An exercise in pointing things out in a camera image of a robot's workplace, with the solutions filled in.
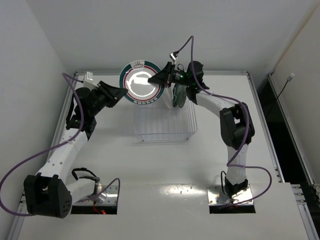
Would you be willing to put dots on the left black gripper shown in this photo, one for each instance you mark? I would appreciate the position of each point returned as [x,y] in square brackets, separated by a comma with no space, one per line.
[107,91]

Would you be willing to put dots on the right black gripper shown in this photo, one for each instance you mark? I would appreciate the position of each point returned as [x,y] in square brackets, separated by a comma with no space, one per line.
[169,75]

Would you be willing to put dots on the green red rimmed plate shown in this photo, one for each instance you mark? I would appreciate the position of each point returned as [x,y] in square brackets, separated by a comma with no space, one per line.
[168,97]
[134,77]

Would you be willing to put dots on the blue patterned green plate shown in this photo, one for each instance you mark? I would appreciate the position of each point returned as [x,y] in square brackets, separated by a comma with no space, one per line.
[178,92]

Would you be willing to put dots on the white plate with dark rim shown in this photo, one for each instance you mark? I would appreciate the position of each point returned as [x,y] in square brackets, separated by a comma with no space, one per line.
[182,101]

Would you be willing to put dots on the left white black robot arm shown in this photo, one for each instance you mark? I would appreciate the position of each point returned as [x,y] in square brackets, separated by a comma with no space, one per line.
[54,189]

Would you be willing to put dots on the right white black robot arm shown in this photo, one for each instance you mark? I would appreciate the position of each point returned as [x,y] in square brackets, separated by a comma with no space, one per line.
[236,126]

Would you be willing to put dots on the white wire dish rack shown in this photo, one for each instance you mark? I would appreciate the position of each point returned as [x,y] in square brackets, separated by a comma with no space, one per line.
[155,122]

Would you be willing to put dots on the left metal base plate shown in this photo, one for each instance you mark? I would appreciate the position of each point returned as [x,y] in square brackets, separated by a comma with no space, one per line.
[106,199]

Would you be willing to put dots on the metal base plate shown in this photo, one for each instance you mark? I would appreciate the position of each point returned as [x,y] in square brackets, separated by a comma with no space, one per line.
[216,197]
[106,199]

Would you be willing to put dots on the black wall cable white plug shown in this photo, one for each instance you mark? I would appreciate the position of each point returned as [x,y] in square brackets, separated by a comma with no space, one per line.
[288,79]

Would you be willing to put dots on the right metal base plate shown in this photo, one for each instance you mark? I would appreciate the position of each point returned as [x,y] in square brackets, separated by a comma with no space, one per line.
[216,197]

